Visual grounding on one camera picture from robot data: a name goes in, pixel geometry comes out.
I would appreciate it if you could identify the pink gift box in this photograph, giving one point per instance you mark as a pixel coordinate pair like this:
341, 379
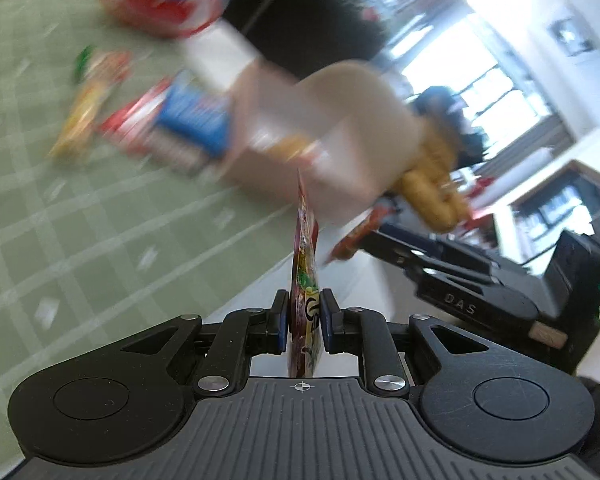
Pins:
265, 104

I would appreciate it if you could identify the yellow plush toy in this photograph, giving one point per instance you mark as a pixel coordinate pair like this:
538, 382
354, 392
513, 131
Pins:
428, 188

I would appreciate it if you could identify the small red candy packet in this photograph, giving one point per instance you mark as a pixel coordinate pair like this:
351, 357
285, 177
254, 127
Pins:
112, 66

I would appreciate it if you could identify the blue snack packet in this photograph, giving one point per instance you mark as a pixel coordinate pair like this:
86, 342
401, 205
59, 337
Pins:
192, 127

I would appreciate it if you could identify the beige chair right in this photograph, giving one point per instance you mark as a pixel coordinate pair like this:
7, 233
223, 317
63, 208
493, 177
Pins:
387, 134

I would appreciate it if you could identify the red snack packet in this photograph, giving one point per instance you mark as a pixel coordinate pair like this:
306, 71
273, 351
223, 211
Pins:
133, 127

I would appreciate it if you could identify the yellow snack stick packet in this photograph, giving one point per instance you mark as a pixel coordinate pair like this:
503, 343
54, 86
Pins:
75, 135

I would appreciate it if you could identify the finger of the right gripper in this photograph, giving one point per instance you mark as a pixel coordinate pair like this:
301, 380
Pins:
410, 259
445, 248

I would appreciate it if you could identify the colourful thin snack packet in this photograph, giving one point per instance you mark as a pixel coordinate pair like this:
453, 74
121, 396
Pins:
305, 302

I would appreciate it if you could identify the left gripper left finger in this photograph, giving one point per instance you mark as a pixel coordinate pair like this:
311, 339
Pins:
125, 399

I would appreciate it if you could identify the green checkered tablecloth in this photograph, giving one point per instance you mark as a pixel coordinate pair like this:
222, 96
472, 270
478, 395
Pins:
95, 249

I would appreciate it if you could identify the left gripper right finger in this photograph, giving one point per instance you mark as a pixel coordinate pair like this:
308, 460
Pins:
478, 397

